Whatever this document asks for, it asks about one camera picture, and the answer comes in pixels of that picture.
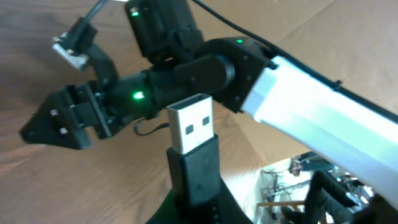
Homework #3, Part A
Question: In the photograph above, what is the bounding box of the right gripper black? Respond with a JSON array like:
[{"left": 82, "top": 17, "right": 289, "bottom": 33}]
[{"left": 19, "top": 80, "right": 124, "bottom": 150}]

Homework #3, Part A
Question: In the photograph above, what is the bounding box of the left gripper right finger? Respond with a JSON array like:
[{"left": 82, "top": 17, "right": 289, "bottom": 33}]
[{"left": 214, "top": 180, "right": 252, "bottom": 224}]

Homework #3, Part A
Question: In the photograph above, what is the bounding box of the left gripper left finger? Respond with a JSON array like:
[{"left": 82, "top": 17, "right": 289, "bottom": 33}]
[{"left": 146, "top": 189, "right": 185, "bottom": 224}]

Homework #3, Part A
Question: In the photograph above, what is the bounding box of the black usb cable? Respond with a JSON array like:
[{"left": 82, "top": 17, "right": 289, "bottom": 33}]
[{"left": 165, "top": 93, "right": 222, "bottom": 212}]

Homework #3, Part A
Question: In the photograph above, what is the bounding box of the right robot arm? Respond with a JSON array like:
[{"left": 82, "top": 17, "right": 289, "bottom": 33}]
[{"left": 20, "top": 1, "right": 397, "bottom": 205}]

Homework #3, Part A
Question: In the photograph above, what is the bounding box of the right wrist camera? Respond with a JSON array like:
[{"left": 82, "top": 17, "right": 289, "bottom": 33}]
[{"left": 52, "top": 17, "right": 119, "bottom": 86}]

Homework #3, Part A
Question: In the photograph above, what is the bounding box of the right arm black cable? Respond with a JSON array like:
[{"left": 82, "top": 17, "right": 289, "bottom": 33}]
[{"left": 191, "top": 0, "right": 398, "bottom": 124}]

